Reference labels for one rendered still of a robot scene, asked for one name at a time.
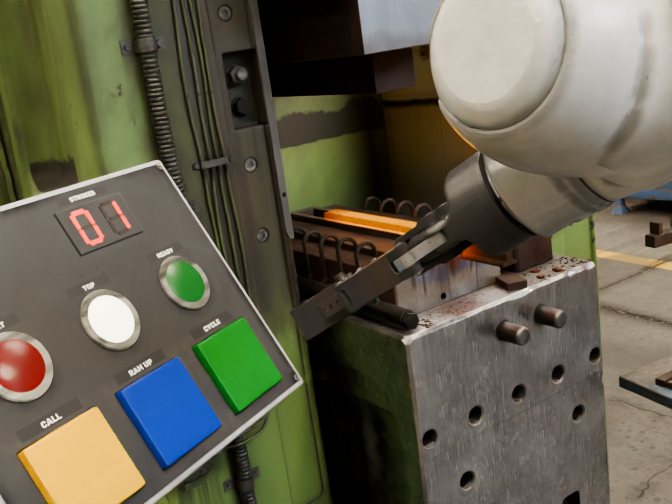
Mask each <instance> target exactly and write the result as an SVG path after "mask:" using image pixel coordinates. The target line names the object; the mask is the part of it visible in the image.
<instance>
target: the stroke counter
mask: <svg viewBox="0 0 672 504"><path fill-rule="evenodd" d="M99 204H100V205H101V206H99V207H98V208H99V209H100V211H101V212H102V214H103V215H104V217H105V218H106V219H108V218H109V219H110V220H108V223H109V225H110V226H111V228H112V229H113V231H114V232H115V233H117V232H118V233H119V235H120V234H123V233H125V232H128V231H130V230H129V228H130V227H131V226H130V224H129V223H128V221H127V220H126V218H125V217H124V215H122V216H120V214H122V212H121V211H120V209H119V207H118V206H117V204H116V203H115V201H114V202H111V200H108V201H105V202H102V203H99ZM109 204H113V206H114V208H115V209H116V211H117V212H118V214H116V215H113V216H110V217H108V215H107V213H106V212H105V210H104V209H103V206H106V205H109ZM82 213H85V215H86V216H87V218H88V219H89V221H90V222H91V224H88V225H85V226H82V227H80V225H79V224H78V222H77V221H76V219H75V217H74V216H76V215H79V214H82ZM71 214H72V215H73V216H70V218H71V220H72V221H73V223H74V224H75V226H76V227H77V229H80V228H81V229H82V230H81V231H79V232H80V234H81V235H82V237H83V238H84V240H85V241H86V243H87V244H88V243H91V245H94V244H97V243H100V242H102V241H103V240H102V238H104V236H103V234H102V233H101V231H100V230H99V228H98V227H97V225H94V226H93V224H94V223H95V222H94V220H93V219H92V217H91V216H90V214H89V213H88V211H85V212H84V210H83V209H81V210H78V211H75V212H72V213H71ZM120 217H121V218H122V220H123V221H124V223H125V225H126V226H127V228H124V229H122V230H119V231H118V230H117V229H116V227H115V226H114V224H113V223H112V221H111V220H114V219H117V218H120ZM92 227H94V229H95V230H96V232H97V233H98V235H99V236H100V238H98V239H95V240H93V241H89V239H88V238H87V236H86V235H85V233H84V230H87V229H89V228H92Z"/></svg>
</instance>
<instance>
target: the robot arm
mask: <svg viewBox="0 0 672 504"><path fill-rule="evenodd" d="M429 47H430V62H431V71H432V76H433V80H434V84H435V87H436V91H437V94H438V97H439V100H438V103H439V108H440V110H441V112H442V113H443V115H444V117H445V118H446V120H447V121H448V123H449V124H450V125H451V126H452V128H453V129H454V130H455V131H456V132H457V133H458V134H459V135H460V136H461V138H463V139H464V140H465V141H466V142H467V143H468V144H469V145H471V146H472V147H473V148H475V149H476V150H478V152H477V153H476V154H474V155H473V156H471V157H470V158H468V159H467V160H466V161H464V162H463V163H461V164H459V165H458V166H456V167H455V168H454V169H453V170H451V171H450V172H449V173H448V175H447V176H446V179H445V183H444V194H445V199H446V201H447V202H446V203H443V204H442V205H440V206H439V207H438V208H437V209H435V210H434V211H432V212H429V213H428V214H426V215H425V217H423V218H422V219H420V220H419V221H418V222H417V224H416V226H415V227H414V228H412V229H411V230H409V231H408V232H406V233H405V234H403V235H402V236H400V237H399V238H397V239H396V240H395V242H394V248H392V249H391V250H389V251H388V252H386V253H385V254H383V255H382V256H380V257H379V258H373V259H372V260H371V262H370V263H369V264H368V265H367V266H365V267H364V268H363V267H362V268H359V269H357V270H356V272H355V274H354V275H352V273H351V272H350V273H348V274H347V275H346V274H345V273H344V272H343V271H342V272H340V273H339V274H337V275H336V276H334V278H335V280H336V282H335V283H333V284H332V285H330V286H329V287H327V288H326V289H324V290H323V291H321V292H320V293H318V294H317V295H315V296H313V297H312V298H310V299H309V300H307V301H306V302H304V303H303V304H301V305H300V306H298V307H297V308H295V309H294V310H292V311H291V312H290V314H291V316H292V317H293V319H294V320H295V322H296V323H297V325H298V326H299V328H300V329H301V331H302V332H303V334H304V335H305V337H306V339H307V340H309V339H311V338H313V337H314V336H316V335H318V334H319V333H321V332H322V331H324V330H326V329H327V328H329V327H331V326H332V325H334V324H335V323H337V322H339V321H340V320H342V319H344V318H345V317H347V316H349V315H350V314H352V313H353V312H356V311H357V310H359V309H360V308H362V307H363V306H364V305H365V304H367V303H368V302H369V301H371V302H372V303H373V305H374V304H376V303H378V302H379V301H380V300H381V299H382V297H381V296H380V295H381V294H383V293H384V292H386V291H388V290H390V289H391V288H393V287H395V286H396V285H398V284H400V283H401V282H403V281H405V280H407V279H409V278H411V277H414V276H415V277H417V276H420V275H422V274H424V273H425V272H427V271H428V270H430V269H432V268H433V267H435V266H437V265H438V264H440V263H441V264H446V263H448V262H449V261H451V260H453V259H455V258H457V257H458V256H460V255H461V254H462V253H463V250H465V249H468V248H469V247H471V246H472V245H473V244H474V245H476V246H477V248H479V249H480V250H482V251H483V252H485V253H487V254H490V255H495V256H499V255H504V254H506V253H508V252H509V251H511V250H513V249H515V248H516V247H518V246H520V245H521V244H523V243H525V242H527V241H528V240H530V239H532V238H534V237H535V236H537V235H541V236H544V237H550V238H552V237H553V236H554V234H555V233H557V232H559V231H561V230H562V229H564V228H566V227H568V226H569V225H570V226H573V225H574V223H577V222H581V221H582V220H584V219H586V218H588V217H589V216H591V215H593V214H595V213H596V212H598V211H602V210H604V209H606V208H608V207H610V206H611V205H612V204H613V203H614V202H616V201H618V200H620V199H622V198H624V197H626V196H628V195H631V194H634V193H637V192H640V191H643V190H648V189H653V188H657V187H660V186H662V185H665V184H667V183H669V182H671V181H672V0H440V2H439V4H438V6H437V9H436V11H435V14H434V17H433V20H432V23H431V28H430V33H429Z"/></svg>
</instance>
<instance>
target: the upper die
mask: <svg viewBox="0 0 672 504"><path fill-rule="evenodd" d="M257 2H258V9H259V15H260V16H259V17H260V21H261V28H262V34H263V41H264V47H265V53H266V60H267V64H277V63H288V62H298V61H308V60H319V59H329V58H339V57H349V56H360V55H368V54H374V53H380V52H386V51H392V50H398V49H404V48H410V47H416V46H422V45H428V44H429V33H430V28H431V23H432V20H433V17H434V14H435V11H436V9H437V6H438V4H439V2H440V0H257Z"/></svg>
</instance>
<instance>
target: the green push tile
mask: <svg viewBox="0 0 672 504"><path fill-rule="evenodd" d="M192 349H193V351H194V352H195V354H196V355H197V357H198V359H199V360H200V362H201V363H202V365H203V366H204V368H205V369H206V371H207V373H208V374H209V376H210V377H211V379H212V380H213V382H214V383H215V385H216V386H217V388H218V390H219V391H220V393H221V394H222V396H223V397H224V399H225V400H226V402H227V403H228V405H229V407H230V408H231V410H232V411H233V413H234V414H235V415H236V414H238V413H239V412H241V411H242V410H244V409H245V408H246V407H247V406H249V405H250V404H251V403H253V402H254V401H255V400H257V399H258V398H259V397H260V396H262V395H263V394H264V393H266V392H267V391H268V390H270V389H271V388H272V387H273V386H275V385H276V384H277V383H279V382H280V381H281V380H282V376H281V374H280V373H279V371H278V370H277V368H276V366H275V365H274V363H273V362H272V360H271V359H270V357H269V356H268V354H267V353H266V351H265V349H264V348H263V346H262V345H261V343H260V342H259V340H258V339H257V337H256V336H255V334H254V333H253V331H252V329H251V328H250V326H249V325H248V323H247V322H246V320H245V319H244V318H243V317H242V318H239V319H237V320H236V321H234V322H232V323H231V324H229V325H227V326H226V327H224V328H223V329H221V330H219V331H218V332H216V333H214V334H213V335H211V336H209V337H208V338H206V339H204V340H203V341H201V342H199V343H198V344H196V345H195V346H193V347H192Z"/></svg>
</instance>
